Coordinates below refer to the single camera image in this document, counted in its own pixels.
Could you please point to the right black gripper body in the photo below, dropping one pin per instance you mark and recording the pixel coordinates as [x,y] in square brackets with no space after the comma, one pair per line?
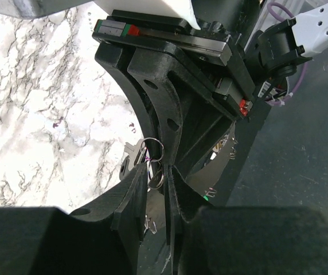
[211,54]

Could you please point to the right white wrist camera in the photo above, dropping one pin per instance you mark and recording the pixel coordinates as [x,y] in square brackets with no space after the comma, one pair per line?
[182,9]

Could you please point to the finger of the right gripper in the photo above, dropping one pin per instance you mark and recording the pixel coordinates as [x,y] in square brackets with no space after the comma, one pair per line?
[190,121]
[137,71]

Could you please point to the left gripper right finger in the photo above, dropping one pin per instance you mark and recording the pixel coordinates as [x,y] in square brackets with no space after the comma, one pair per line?
[205,239]

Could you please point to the large metal keyring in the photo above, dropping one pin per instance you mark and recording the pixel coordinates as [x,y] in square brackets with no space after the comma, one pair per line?
[206,175]

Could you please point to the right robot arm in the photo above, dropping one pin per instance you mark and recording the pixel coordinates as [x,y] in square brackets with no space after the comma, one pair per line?
[269,54]

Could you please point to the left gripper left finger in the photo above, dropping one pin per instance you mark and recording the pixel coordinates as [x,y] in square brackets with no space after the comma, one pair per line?
[102,237]

